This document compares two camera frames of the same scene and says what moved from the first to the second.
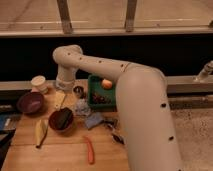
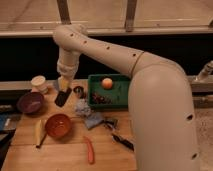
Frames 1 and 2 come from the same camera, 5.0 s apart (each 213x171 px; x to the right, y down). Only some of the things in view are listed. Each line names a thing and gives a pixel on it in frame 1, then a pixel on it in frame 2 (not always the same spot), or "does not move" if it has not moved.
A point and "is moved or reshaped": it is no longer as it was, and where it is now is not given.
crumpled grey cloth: (82, 108) does not move
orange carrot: (91, 153) does not move
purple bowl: (30, 102) does not move
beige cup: (39, 83) does not move
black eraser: (63, 116) is moved or reshaped
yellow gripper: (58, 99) to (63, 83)
